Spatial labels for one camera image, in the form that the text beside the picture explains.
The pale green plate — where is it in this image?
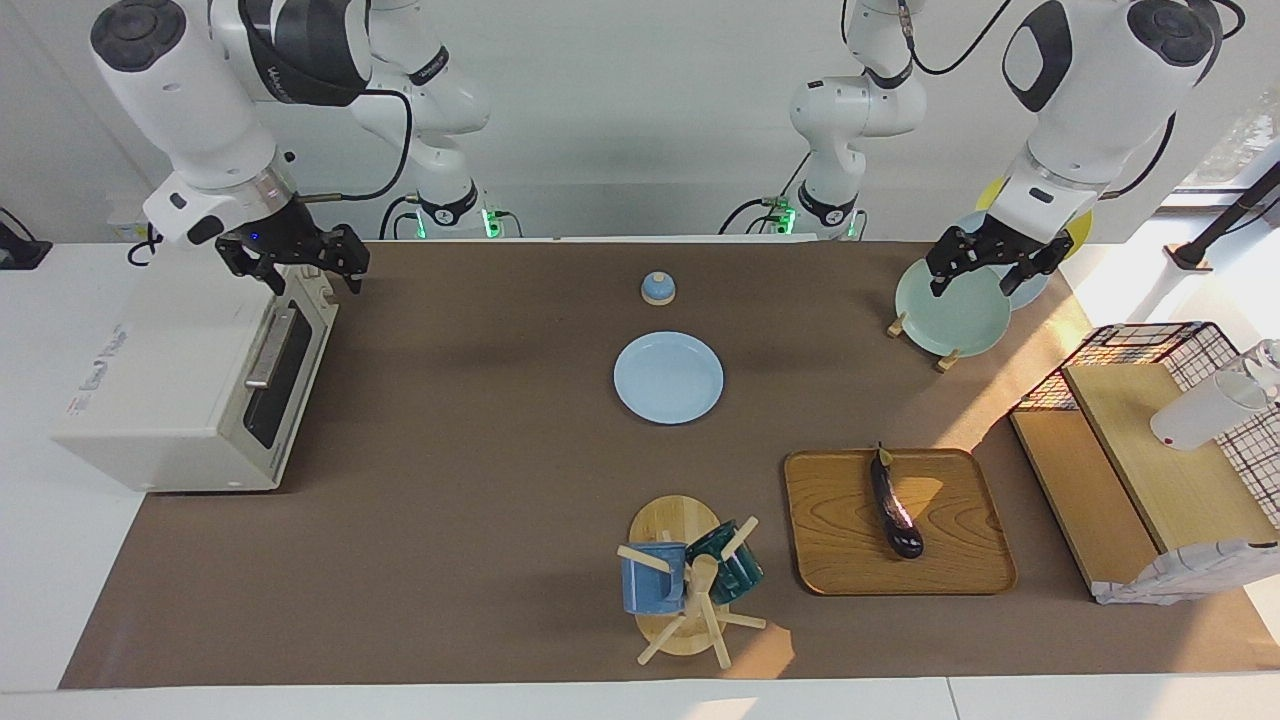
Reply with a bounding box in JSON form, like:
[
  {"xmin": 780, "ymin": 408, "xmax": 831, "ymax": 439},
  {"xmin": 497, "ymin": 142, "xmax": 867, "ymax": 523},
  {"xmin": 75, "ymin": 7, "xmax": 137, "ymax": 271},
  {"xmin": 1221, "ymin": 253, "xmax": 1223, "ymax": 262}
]
[{"xmin": 895, "ymin": 258, "xmax": 1013, "ymax": 358}]

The black base cable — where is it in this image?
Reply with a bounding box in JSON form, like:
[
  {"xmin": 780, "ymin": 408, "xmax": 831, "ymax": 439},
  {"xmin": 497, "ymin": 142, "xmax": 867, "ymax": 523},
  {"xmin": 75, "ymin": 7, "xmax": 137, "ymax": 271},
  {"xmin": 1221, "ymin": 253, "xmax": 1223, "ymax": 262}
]
[
  {"xmin": 378, "ymin": 193, "xmax": 426, "ymax": 241},
  {"xmin": 718, "ymin": 150, "xmax": 811, "ymax": 236}
]

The white cup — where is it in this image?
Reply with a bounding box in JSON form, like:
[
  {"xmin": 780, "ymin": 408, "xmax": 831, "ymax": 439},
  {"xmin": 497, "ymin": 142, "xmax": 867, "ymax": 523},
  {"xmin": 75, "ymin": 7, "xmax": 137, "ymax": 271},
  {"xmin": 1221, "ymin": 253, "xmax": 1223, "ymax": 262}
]
[{"xmin": 1150, "ymin": 340, "xmax": 1280, "ymax": 451}]

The black wire basket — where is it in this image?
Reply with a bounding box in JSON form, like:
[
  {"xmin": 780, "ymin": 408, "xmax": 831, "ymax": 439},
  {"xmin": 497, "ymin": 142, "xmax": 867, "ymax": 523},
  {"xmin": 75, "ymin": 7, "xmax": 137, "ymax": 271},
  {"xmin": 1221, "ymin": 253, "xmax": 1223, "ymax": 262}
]
[{"xmin": 1010, "ymin": 321, "xmax": 1280, "ymax": 528}]

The dark green mug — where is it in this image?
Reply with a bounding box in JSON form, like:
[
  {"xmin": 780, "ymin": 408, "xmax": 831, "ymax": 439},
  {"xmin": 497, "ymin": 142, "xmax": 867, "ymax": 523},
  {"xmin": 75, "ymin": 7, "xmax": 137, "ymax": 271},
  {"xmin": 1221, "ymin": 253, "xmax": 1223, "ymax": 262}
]
[{"xmin": 685, "ymin": 520, "xmax": 764, "ymax": 605}]

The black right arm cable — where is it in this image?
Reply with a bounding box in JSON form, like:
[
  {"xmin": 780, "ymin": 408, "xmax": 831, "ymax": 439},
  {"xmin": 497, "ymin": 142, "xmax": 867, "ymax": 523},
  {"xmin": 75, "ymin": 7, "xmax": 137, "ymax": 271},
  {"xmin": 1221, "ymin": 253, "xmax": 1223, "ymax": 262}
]
[{"xmin": 300, "ymin": 88, "xmax": 414, "ymax": 203}]

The wooden mug tree stand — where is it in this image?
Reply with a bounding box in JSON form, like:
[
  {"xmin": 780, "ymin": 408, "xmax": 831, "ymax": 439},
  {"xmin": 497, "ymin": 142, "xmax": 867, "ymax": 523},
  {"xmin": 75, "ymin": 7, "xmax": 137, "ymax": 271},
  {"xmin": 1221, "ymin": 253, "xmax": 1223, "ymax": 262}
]
[{"xmin": 617, "ymin": 495, "xmax": 771, "ymax": 669}]

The black device on table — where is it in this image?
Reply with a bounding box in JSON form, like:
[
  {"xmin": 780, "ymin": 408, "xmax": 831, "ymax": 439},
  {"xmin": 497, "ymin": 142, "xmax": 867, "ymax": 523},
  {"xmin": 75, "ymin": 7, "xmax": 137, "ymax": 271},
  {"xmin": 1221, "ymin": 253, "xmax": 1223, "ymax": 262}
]
[{"xmin": 0, "ymin": 207, "xmax": 53, "ymax": 271}]

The wooden plate rack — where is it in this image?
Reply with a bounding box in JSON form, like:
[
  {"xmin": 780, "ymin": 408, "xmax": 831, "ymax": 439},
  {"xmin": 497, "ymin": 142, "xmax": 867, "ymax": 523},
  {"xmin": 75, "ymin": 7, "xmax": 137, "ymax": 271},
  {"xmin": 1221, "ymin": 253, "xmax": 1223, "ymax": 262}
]
[{"xmin": 887, "ymin": 312, "xmax": 961, "ymax": 374}]

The blue mug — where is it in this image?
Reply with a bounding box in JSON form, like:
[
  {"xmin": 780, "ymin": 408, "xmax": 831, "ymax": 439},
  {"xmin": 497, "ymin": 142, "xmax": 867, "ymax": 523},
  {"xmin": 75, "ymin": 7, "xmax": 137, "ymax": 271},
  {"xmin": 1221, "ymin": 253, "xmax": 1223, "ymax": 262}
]
[{"xmin": 620, "ymin": 541, "xmax": 691, "ymax": 615}]

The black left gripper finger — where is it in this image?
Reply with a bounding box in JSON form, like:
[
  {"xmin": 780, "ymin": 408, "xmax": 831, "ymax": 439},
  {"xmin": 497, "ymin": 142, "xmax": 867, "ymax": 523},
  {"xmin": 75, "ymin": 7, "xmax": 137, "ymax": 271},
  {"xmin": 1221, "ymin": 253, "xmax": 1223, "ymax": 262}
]
[
  {"xmin": 1010, "ymin": 245, "xmax": 1073, "ymax": 297},
  {"xmin": 927, "ymin": 232, "xmax": 959, "ymax": 298}
]

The yellow plate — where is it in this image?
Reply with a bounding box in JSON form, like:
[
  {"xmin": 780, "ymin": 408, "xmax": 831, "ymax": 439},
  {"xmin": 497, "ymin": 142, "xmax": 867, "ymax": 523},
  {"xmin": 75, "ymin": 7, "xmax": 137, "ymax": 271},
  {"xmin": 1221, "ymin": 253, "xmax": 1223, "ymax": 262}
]
[{"xmin": 977, "ymin": 178, "xmax": 1094, "ymax": 261}]

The black stand pole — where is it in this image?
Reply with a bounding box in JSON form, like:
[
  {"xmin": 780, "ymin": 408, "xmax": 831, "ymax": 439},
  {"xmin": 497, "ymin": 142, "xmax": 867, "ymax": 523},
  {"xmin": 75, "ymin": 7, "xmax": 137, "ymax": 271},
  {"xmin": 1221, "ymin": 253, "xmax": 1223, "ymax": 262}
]
[{"xmin": 1163, "ymin": 160, "xmax": 1280, "ymax": 273}]

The white checked cloth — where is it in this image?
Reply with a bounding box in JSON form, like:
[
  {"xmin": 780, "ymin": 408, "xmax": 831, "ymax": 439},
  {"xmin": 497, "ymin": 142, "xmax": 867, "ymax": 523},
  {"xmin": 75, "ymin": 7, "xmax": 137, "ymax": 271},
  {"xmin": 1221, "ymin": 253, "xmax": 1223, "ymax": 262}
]
[{"xmin": 1093, "ymin": 540, "xmax": 1280, "ymax": 606}]

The light blue racked plate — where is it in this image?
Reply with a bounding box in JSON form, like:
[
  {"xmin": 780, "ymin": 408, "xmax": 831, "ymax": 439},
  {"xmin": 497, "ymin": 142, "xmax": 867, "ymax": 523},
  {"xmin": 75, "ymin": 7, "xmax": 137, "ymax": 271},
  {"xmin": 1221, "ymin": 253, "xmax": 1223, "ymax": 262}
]
[{"xmin": 955, "ymin": 210, "xmax": 1053, "ymax": 311}]

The black oven power cord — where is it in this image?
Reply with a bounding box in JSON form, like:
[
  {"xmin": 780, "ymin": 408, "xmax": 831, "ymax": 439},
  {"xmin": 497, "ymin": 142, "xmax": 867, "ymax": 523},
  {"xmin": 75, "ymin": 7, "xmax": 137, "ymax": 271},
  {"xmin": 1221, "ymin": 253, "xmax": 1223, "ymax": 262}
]
[{"xmin": 126, "ymin": 222, "xmax": 167, "ymax": 267}]

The dark purple eggplant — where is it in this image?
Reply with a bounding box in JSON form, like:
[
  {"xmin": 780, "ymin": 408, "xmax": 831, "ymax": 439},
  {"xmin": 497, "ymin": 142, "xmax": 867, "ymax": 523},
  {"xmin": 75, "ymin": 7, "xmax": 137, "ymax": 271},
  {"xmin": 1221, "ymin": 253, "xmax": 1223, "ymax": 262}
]
[{"xmin": 870, "ymin": 443, "xmax": 925, "ymax": 560}]

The brown table mat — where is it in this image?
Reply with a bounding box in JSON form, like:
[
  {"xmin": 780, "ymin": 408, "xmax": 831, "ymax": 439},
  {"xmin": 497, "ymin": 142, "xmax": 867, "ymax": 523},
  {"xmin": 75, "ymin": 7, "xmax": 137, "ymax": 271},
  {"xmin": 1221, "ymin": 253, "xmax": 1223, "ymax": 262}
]
[{"xmin": 60, "ymin": 240, "xmax": 1280, "ymax": 689}]

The wooden serving tray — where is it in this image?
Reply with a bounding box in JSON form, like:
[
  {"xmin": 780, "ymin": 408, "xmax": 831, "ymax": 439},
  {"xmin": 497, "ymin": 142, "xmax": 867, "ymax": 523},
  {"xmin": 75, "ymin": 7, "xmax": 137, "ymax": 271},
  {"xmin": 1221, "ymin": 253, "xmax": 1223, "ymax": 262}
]
[{"xmin": 783, "ymin": 448, "xmax": 1018, "ymax": 597}]

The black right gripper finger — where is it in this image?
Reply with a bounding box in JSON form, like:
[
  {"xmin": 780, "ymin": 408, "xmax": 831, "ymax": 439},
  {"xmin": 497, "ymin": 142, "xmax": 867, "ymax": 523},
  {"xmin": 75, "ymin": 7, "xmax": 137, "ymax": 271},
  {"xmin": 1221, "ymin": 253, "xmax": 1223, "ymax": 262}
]
[
  {"xmin": 216, "ymin": 245, "xmax": 286, "ymax": 296},
  {"xmin": 320, "ymin": 226, "xmax": 370, "ymax": 296}
]

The wooden wire shelf rack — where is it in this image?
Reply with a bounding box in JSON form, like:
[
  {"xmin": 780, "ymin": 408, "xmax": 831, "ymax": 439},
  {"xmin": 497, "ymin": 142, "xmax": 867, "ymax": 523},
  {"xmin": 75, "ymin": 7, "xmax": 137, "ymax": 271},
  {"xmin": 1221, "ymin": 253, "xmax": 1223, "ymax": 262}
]
[{"xmin": 1008, "ymin": 362, "xmax": 1280, "ymax": 601}]

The white toaster oven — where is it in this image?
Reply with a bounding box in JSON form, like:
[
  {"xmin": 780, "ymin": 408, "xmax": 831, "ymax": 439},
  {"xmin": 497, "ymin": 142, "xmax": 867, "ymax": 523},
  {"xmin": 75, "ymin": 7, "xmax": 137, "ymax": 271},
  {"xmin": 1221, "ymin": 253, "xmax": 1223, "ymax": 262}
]
[{"xmin": 52, "ymin": 243, "xmax": 341, "ymax": 493}]

